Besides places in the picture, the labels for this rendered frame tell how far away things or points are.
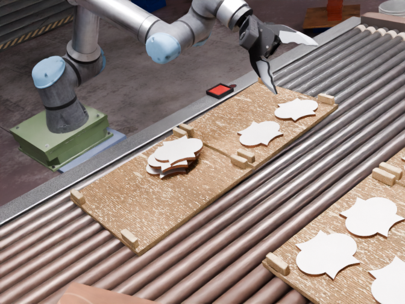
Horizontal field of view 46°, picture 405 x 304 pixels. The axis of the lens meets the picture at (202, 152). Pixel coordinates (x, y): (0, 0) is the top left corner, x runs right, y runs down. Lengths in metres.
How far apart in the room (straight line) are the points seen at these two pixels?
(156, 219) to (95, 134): 0.59
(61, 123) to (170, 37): 0.68
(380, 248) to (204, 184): 0.50
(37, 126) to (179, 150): 0.64
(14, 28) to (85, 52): 4.57
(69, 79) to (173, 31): 0.59
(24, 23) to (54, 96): 4.63
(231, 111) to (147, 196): 0.48
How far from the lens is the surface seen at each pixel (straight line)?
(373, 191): 1.26
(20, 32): 6.27
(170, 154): 1.38
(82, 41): 1.66
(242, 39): 1.09
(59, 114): 1.71
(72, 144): 1.71
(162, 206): 1.29
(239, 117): 1.60
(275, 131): 1.48
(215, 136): 1.52
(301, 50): 2.09
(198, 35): 1.25
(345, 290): 1.04
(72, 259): 1.28
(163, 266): 1.17
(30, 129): 1.83
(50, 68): 1.66
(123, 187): 1.40
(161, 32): 1.19
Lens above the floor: 1.75
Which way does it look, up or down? 34 degrees down
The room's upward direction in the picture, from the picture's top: 12 degrees counter-clockwise
